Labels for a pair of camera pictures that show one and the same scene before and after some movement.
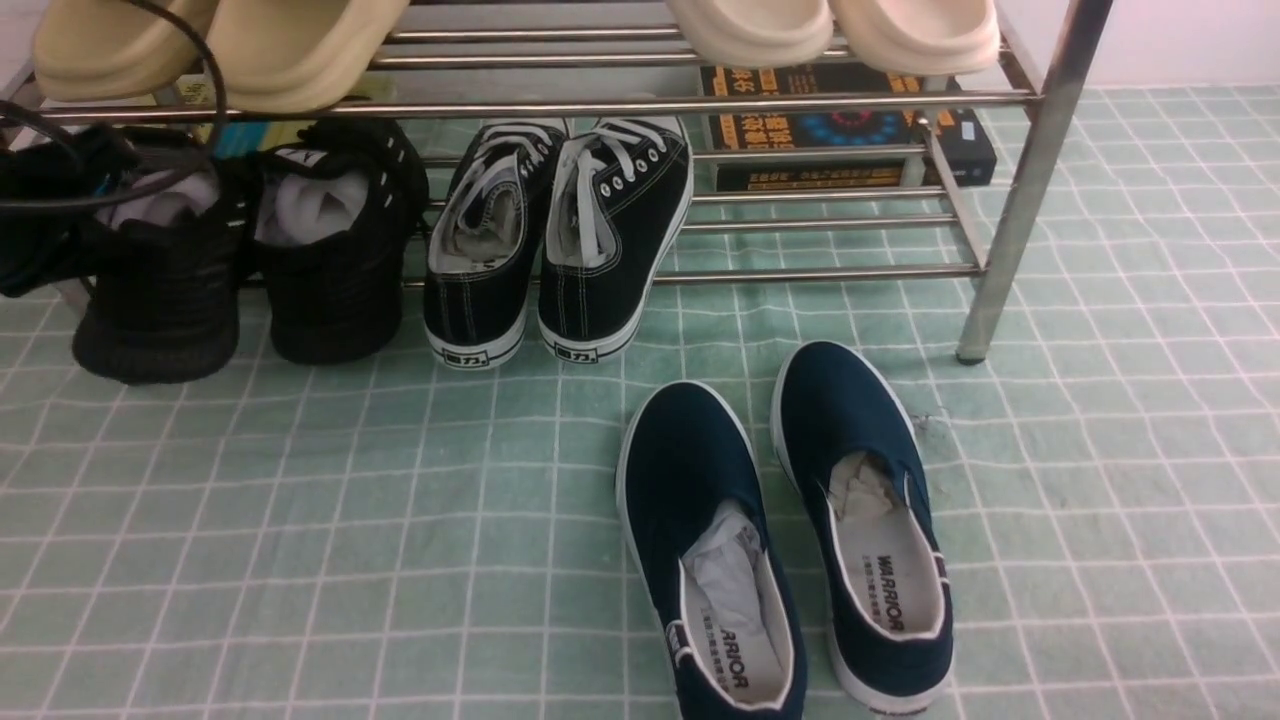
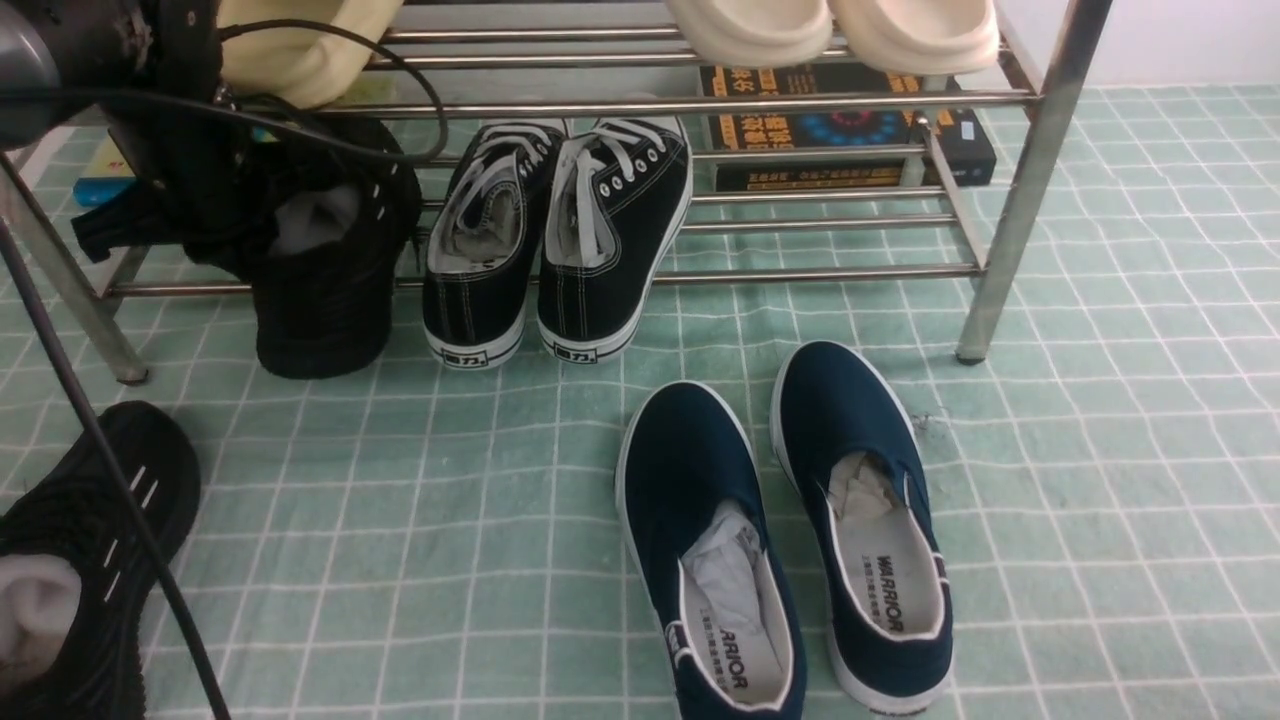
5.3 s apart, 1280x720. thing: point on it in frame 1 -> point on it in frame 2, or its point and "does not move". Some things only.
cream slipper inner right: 754,33 does not move
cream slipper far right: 920,37 does not move
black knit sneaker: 165,304 -> 68,509
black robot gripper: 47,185 -> 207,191
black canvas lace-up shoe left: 485,252 does not move
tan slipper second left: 295,56 does not move
